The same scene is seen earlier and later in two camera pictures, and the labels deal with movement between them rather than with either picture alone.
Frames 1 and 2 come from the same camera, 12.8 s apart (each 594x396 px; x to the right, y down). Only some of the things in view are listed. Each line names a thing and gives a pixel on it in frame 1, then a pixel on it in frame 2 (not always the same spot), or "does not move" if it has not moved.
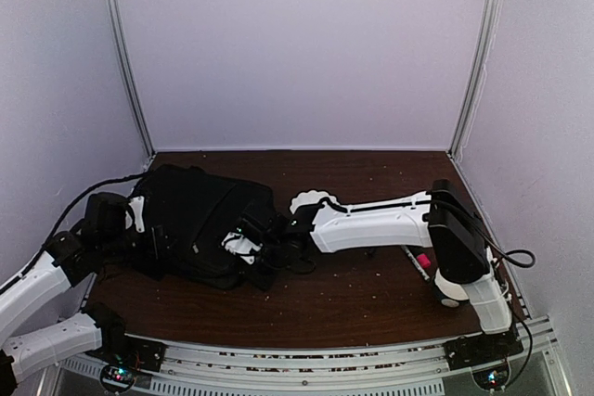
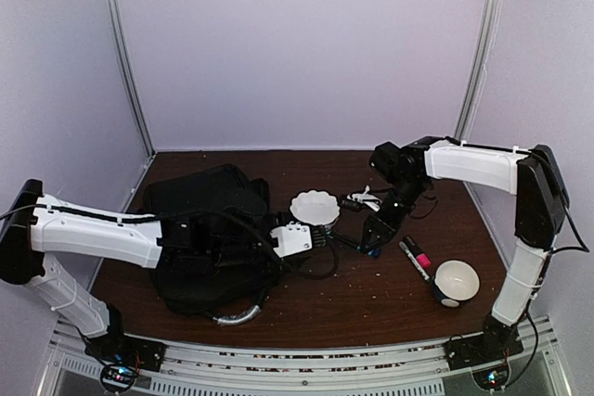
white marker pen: x=416 y=263 does not move
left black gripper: x=151 y=247 → x=268 y=267
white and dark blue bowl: x=448 y=279 does not move
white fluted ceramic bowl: x=310 y=198 does not move
